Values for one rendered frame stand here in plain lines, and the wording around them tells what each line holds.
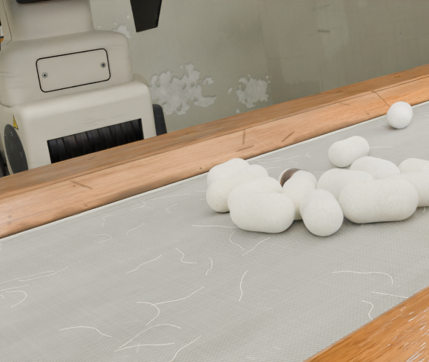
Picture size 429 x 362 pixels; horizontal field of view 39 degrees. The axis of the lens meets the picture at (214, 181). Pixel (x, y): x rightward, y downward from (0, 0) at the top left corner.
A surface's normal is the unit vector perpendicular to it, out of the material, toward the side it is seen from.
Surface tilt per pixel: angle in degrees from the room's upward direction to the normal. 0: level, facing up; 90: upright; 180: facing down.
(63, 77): 98
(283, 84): 90
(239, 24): 90
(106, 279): 0
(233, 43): 90
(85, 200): 45
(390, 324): 0
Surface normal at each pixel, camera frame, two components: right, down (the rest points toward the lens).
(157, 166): 0.29, -0.63
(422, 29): -0.82, 0.26
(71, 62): 0.57, 0.22
